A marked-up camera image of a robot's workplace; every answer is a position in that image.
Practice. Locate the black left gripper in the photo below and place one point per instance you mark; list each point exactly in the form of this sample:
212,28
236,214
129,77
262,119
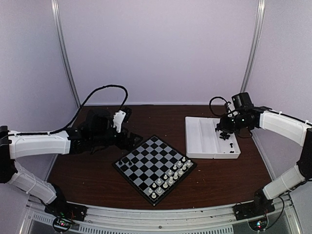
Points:
129,145

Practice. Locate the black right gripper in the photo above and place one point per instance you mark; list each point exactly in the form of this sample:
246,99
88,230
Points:
223,125

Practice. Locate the white plastic divided tray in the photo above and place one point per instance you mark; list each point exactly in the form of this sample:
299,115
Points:
202,139

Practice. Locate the black white chessboard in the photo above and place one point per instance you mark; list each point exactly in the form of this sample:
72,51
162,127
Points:
147,158

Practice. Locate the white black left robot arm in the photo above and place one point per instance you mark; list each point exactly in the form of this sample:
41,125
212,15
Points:
99,131

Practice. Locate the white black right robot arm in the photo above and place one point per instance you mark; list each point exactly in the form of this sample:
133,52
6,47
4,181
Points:
285,140

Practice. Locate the pile of black chess pieces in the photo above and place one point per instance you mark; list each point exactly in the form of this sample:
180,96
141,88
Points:
225,143

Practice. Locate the white chess piece row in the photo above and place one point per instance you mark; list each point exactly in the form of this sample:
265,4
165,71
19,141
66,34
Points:
162,181

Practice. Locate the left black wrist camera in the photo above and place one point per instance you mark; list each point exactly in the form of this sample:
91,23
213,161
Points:
128,112

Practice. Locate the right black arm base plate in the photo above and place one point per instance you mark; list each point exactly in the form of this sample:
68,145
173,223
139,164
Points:
259,206

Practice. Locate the front aluminium rail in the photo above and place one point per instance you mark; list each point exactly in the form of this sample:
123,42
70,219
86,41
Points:
212,220

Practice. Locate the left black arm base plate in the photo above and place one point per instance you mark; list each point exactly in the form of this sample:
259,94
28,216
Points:
61,208

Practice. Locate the right aluminium frame post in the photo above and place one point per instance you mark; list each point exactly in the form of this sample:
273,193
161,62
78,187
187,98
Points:
258,25

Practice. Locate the aluminium frame post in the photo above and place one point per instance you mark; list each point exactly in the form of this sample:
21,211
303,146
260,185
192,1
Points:
64,54
258,25

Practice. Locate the left aluminium frame post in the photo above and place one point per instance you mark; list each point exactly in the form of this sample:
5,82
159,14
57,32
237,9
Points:
64,54

